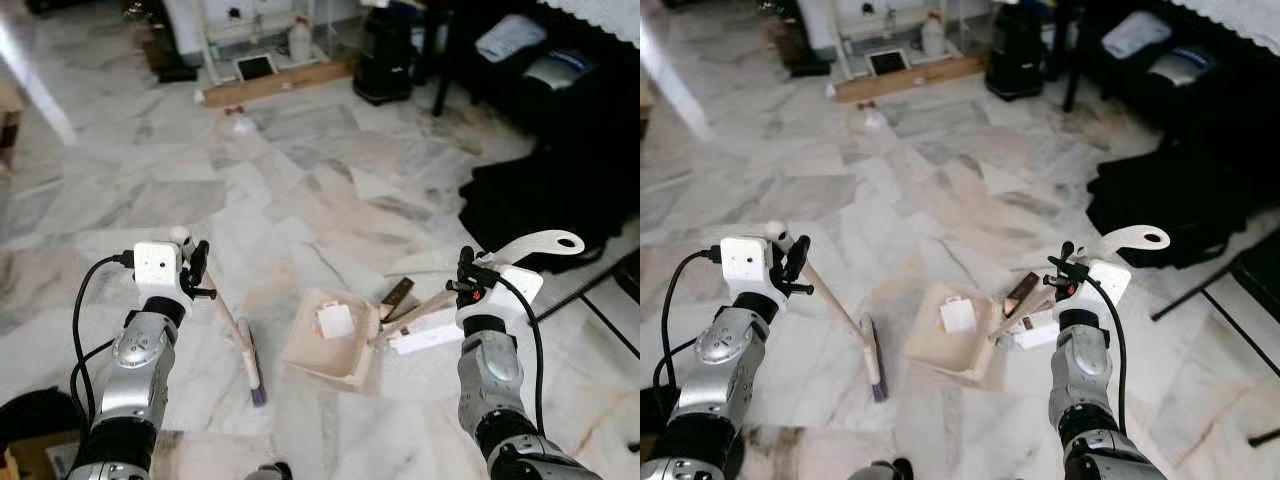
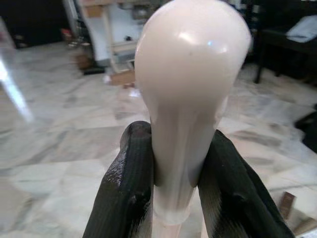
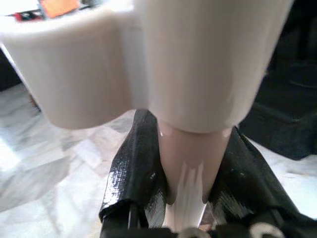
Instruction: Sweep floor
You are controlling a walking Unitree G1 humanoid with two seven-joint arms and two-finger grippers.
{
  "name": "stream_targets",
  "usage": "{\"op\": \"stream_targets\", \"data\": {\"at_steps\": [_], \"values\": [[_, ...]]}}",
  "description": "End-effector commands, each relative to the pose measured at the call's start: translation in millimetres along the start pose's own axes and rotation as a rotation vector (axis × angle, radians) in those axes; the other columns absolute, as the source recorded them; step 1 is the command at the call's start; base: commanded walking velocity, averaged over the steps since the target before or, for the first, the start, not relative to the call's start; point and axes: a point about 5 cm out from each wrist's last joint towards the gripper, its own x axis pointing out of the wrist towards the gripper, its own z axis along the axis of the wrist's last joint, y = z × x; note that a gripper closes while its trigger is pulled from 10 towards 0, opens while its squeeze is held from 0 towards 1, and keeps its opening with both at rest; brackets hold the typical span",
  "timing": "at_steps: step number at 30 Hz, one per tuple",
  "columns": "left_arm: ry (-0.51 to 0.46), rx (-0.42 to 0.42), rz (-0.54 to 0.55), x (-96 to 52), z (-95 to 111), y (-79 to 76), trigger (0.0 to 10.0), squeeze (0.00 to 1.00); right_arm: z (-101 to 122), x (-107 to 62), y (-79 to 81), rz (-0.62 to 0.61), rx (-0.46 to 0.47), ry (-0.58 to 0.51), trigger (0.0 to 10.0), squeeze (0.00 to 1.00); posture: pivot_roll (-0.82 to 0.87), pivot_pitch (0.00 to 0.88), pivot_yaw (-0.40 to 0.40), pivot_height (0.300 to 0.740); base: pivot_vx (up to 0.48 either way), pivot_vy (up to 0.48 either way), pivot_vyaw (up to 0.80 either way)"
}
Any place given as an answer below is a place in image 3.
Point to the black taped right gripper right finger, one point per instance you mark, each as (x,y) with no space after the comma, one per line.
(242,183)

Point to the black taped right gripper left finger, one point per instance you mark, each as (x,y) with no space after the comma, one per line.
(135,173)

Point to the black upholstered furniture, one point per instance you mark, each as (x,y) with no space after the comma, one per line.
(292,99)

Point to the orange box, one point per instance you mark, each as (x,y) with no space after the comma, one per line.
(62,7)

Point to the red and black small item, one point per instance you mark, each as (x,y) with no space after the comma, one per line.
(27,17)

